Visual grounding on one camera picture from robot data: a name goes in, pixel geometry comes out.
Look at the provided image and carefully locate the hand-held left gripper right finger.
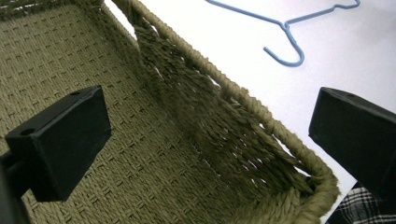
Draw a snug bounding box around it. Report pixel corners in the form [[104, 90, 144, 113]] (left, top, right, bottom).
[[308, 86, 396, 203]]

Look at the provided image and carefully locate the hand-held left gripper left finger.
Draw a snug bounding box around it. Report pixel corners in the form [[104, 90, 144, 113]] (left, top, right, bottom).
[[4, 84, 112, 203]]

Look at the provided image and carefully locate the woven green basket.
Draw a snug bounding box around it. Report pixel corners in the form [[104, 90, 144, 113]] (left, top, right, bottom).
[[0, 0, 341, 224]]

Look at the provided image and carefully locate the black white plaid cloth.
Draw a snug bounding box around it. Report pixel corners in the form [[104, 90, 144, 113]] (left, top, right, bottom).
[[324, 182, 396, 224]]

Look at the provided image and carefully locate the blue wire clothes hanger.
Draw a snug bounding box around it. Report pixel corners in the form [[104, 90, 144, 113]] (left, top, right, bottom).
[[204, 0, 362, 68]]

